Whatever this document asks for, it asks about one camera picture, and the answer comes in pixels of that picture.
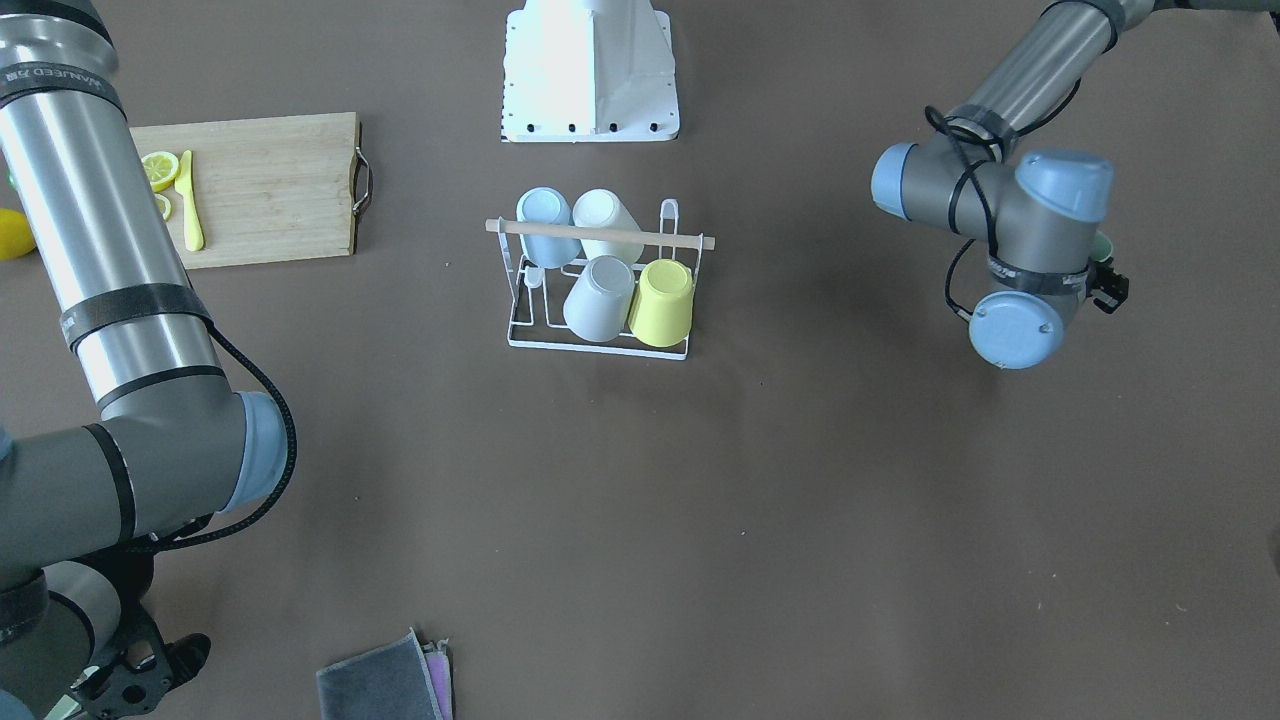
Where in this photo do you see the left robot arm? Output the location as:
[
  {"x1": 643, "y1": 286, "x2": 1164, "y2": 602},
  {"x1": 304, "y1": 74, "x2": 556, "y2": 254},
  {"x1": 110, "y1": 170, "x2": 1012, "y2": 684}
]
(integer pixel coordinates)
[{"x1": 870, "y1": 1, "x2": 1277, "y2": 370}]

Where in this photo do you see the yellow cup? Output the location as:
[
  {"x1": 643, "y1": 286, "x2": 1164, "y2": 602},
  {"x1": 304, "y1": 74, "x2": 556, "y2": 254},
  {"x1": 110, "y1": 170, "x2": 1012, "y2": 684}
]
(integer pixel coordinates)
[{"x1": 628, "y1": 259, "x2": 695, "y2": 348}]

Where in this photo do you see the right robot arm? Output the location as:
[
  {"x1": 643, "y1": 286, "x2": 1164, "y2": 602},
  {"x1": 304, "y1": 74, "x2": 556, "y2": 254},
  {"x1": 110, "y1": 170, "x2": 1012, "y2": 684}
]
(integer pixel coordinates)
[{"x1": 1, "y1": 1, "x2": 297, "y2": 719}]

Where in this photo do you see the grey cup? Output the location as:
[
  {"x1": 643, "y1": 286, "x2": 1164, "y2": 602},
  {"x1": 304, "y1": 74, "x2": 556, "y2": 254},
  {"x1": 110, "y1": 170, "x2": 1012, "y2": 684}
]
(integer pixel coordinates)
[{"x1": 563, "y1": 255, "x2": 636, "y2": 343}]

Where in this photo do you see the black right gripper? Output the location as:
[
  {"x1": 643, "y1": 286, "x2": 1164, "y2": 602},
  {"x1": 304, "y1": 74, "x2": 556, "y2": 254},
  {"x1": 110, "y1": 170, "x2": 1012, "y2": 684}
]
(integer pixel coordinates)
[{"x1": 68, "y1": 603, "x2": 212, "y2": 719}]

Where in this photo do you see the white wire cup holder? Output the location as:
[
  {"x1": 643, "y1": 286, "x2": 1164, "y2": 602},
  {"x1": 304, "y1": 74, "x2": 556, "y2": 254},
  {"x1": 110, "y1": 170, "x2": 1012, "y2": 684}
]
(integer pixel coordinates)
[{"x1": 485, "y1": 199, "x2": 716, "y2": 361}]

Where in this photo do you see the yellow plastic knife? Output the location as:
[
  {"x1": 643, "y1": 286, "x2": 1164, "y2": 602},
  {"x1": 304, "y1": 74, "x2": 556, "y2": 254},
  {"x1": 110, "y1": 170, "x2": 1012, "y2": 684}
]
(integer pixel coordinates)
[{"x1": 174, "y1": 149, "x2": 205, "y2": 252}]

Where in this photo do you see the yellow lemon at edge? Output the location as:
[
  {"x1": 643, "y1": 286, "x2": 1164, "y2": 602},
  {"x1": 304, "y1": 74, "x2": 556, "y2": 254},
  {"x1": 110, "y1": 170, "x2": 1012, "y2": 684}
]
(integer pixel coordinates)
[{"x1": 0, "y1": 208, "x2": 37, "y2": 261}]

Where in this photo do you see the grey cloth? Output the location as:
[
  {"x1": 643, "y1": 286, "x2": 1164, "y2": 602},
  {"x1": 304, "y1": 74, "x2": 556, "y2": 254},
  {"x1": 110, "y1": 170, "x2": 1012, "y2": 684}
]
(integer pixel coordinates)
[{"x1": 316, "y1": 632, "x2": 435, "y2": 719}]

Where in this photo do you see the white cup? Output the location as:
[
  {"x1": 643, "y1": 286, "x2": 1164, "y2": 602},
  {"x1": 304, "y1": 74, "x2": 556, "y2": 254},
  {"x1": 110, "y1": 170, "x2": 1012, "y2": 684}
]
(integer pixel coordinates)
[{"x1": 572, "y1": 188, "x2": 645, "y2": 265}]

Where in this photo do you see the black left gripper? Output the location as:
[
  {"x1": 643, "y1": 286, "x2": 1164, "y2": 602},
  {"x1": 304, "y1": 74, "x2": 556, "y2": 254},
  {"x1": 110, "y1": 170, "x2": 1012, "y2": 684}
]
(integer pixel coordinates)
[{"x1": 1088, "y1": 260, "x2": 1130, "y2": 315}]

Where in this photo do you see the pink cloth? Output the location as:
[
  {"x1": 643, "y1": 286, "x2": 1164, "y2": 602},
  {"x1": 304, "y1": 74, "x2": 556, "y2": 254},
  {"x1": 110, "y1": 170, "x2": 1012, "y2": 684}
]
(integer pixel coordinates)
[{"x1": 422, "y1": 639, "x2": 454, "y2": 720}]

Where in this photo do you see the green cup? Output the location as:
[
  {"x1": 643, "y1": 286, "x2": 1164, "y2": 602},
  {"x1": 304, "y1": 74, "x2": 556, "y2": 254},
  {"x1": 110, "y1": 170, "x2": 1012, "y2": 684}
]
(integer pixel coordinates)
[{"x1": 1089, "y1": 231, "x2": 1114, "y2": 265}]

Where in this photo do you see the light blue cup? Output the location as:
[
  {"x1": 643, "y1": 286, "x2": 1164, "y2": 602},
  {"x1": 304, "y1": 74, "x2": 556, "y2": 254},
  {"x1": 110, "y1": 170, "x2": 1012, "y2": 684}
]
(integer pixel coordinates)
[{"x1": 516, "y1": 187, "x2": 582, "y2": 269}]

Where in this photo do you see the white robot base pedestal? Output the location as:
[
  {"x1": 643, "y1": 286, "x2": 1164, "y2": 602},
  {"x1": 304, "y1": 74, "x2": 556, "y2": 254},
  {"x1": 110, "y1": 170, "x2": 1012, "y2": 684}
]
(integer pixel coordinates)
[{"x1": 500, "y1": 1, "x2": 681, "y2": 143}]

